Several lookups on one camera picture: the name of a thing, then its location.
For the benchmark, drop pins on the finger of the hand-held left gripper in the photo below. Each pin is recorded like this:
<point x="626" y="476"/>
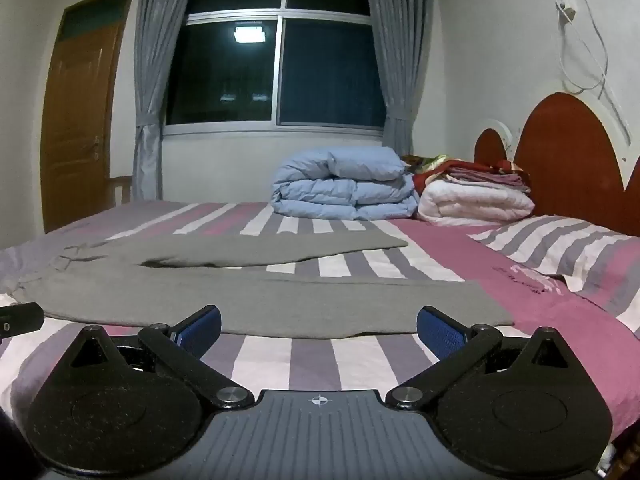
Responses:
<point x="20" y="319"/>

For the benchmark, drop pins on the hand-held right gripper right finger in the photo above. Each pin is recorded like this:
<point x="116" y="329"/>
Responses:
<point x="440" y="331"/>

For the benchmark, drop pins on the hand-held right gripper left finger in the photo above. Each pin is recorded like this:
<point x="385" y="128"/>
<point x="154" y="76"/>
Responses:
<point x="202" y="329"/>

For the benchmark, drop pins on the grey pants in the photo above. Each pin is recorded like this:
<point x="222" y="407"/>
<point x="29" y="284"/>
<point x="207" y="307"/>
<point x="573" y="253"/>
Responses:
<point x="250" y="295"/>

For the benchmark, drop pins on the folded white quilt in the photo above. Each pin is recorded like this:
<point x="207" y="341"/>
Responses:
<point x="475" y="202"/>

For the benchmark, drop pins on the striped pillow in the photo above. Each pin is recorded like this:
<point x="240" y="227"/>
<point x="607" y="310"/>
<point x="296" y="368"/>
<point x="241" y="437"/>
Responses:
<point x="560" y="247"/>

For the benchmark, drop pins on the light wooden furniture piece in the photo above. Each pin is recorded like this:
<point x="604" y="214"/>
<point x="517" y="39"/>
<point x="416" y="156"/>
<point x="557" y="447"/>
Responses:
<point x="122" y="190"/>

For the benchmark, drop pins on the folded red and purple blankets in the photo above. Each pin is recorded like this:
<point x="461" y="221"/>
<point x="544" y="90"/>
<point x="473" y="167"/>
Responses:
<point x="475" y="172"/>

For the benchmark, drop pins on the folded light blue duvet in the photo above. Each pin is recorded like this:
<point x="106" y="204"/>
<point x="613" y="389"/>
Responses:
<point x="340" y="187"/>

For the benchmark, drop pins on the red wooden headboard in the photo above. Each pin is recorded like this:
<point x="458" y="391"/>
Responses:
<point x="565" y="155"/>

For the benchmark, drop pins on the brown wooden door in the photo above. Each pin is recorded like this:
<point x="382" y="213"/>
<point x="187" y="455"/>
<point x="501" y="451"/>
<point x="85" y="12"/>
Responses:
<point x="80" y="110"/>

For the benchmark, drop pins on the grey curtain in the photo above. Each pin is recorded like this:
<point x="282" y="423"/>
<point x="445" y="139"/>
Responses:
<point x="400" y="60"/>
<point x="155" y="70"/>

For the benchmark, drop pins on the sliding glass window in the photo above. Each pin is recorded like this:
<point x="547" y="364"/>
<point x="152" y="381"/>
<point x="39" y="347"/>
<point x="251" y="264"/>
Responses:
<point x="280" y="70"/>

